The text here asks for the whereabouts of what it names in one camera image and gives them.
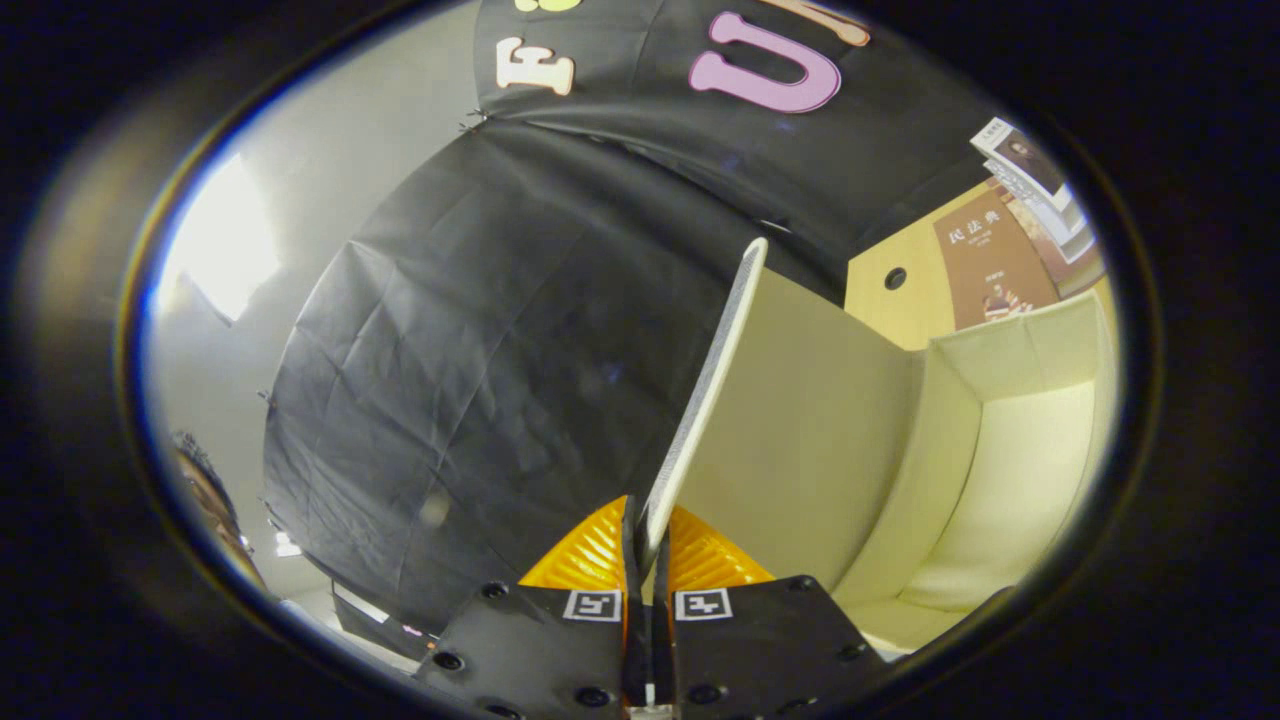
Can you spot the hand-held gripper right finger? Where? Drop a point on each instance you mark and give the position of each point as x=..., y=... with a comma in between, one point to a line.
x=663, y=630

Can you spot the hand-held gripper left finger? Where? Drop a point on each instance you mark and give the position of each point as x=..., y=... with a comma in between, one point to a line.
x=633, y=630

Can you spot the beige fabric storage box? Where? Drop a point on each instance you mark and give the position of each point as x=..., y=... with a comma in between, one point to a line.
x=800, y=430

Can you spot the black backdrop cloth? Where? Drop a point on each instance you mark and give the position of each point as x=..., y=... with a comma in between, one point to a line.
x=450, y=350

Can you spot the brown cover book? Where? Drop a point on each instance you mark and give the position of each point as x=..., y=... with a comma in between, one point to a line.
x=985, y=250

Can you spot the thick white book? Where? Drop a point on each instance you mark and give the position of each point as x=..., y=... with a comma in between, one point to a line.
x=1075, y=262
x=1060, y=212

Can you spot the ceiling light panel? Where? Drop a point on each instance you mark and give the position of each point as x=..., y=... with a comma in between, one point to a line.
x=225, y=240

